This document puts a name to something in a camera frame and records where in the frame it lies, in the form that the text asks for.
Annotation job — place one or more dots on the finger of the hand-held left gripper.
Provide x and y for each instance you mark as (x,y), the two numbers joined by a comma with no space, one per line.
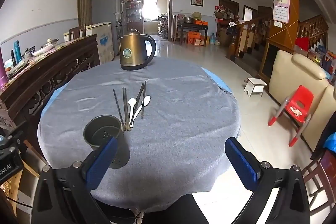
(13,139)

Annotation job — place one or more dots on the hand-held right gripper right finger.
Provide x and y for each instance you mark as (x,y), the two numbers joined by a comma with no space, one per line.
(241,161)

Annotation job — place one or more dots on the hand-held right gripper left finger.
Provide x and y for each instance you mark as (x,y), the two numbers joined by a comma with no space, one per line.
(102,161)

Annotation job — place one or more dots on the dark metal utensil holder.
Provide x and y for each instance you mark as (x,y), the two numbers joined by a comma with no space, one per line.
(119,150)

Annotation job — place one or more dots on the white plastic spoon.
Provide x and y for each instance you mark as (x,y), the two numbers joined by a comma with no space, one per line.
(131,102)
(146,100)

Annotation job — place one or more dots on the carved wooden sideboard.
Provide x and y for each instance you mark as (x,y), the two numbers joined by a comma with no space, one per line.
(39,82)

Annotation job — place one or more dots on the purple thermos bottle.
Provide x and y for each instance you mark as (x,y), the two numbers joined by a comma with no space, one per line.
(2,71)

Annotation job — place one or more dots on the grey tablecloth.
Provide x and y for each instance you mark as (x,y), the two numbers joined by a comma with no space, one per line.
(178,121)

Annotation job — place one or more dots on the person's dark trousers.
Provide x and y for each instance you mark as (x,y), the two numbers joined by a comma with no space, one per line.
(183,211)

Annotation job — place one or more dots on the dark wooden dining chair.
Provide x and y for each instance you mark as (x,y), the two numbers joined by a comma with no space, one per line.
(320,174)

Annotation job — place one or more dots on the small white stool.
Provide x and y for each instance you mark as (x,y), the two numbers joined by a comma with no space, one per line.
(256,82)

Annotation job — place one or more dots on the black bottle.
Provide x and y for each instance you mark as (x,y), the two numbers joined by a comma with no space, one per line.
(13,58)

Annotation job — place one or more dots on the red child chair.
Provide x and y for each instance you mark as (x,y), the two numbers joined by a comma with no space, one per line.
(299,103)

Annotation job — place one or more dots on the teal thermos bottle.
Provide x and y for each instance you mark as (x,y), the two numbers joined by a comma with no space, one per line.
(17,52)

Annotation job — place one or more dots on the white bowl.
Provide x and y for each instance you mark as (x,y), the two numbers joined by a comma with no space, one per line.
(43,52)

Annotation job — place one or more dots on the cream leather sofa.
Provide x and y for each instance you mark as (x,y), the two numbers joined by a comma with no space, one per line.
(294,77)

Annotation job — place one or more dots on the pan with glass lid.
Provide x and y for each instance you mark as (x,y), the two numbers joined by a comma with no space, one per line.
(50,43)

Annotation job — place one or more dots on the bronze electric kettle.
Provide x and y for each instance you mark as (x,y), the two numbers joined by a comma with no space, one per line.
(132,52)

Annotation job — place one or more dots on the white chest freezer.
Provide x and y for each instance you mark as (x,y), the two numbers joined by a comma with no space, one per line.
(105,37)

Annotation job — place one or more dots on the blue water jug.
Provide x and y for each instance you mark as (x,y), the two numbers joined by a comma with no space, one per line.
(213,39)

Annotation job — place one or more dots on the wooden chair back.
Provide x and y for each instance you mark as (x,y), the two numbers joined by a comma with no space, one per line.
(77,31)

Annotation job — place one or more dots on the wooden stair railing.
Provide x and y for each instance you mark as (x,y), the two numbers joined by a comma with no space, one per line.
(248,35)

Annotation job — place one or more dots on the orange carton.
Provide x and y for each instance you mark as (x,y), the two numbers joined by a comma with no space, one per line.
(195,36)

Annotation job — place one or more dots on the dark wooden side table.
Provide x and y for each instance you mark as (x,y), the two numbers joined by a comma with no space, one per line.
(193,27)

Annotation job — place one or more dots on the flat orange box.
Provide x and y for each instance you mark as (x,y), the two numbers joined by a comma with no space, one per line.
(200,22)

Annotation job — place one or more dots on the grey refrigerator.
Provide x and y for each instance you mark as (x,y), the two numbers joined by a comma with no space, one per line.
(103,11)

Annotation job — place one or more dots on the metal basin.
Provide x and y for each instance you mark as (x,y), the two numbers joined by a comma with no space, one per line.
(187,19)

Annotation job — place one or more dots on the pink wall calendar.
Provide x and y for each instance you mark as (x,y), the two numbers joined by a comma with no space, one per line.
(281,8)

